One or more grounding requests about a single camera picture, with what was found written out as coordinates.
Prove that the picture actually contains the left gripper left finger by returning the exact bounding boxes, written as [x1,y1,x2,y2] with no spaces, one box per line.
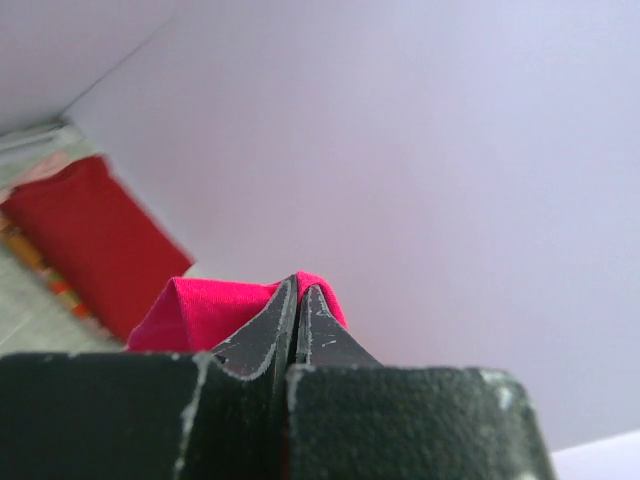
[1,278,297,479]

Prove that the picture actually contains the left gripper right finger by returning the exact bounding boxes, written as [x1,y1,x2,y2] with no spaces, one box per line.
[287,286,555,479]

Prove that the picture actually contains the pink t shirt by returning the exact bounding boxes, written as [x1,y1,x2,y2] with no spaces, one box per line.
[124,269,349,354]

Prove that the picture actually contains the folded red t shirt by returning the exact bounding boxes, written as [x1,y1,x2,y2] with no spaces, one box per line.
[1,155,194,341]

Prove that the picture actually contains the aluminium frame rail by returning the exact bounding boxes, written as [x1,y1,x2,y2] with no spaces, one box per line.
[0,119,67,154]

